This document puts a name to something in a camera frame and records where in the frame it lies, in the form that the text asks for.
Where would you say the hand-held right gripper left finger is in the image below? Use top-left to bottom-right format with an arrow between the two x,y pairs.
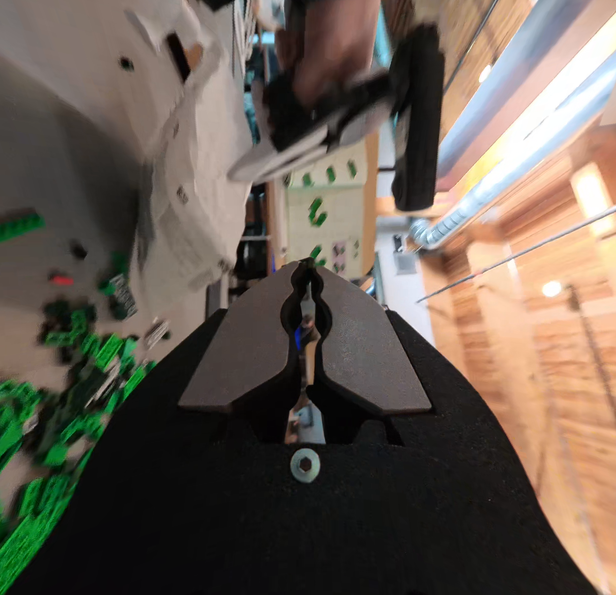
178,260 -> 310,445

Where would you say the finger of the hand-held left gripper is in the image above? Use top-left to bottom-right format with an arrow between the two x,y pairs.
227,121 -> 338,182
331,70 -> 396,149

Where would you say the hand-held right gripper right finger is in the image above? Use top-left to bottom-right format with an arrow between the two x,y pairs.
307,262 -> 432,445

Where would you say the person's left forearm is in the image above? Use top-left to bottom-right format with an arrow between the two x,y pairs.
281,0 -> 388,107

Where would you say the pale board with green pieces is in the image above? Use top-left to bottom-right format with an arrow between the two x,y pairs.
283,156 -> 370,279

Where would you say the pile of green bricks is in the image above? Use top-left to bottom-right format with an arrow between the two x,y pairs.
0,210 -> 162,595

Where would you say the ribbed silver ventilation duct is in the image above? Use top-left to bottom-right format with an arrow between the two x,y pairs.
408,51 -> 616,251

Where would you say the large silver ventilation duct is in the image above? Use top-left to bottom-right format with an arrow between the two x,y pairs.
433,0 -> 616,193

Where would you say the thin hanging cable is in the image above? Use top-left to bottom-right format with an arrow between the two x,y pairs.
416,205 -> 616,304

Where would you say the rectangular wall lamp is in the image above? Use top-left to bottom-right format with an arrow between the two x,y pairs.
571,162 -> 616,237

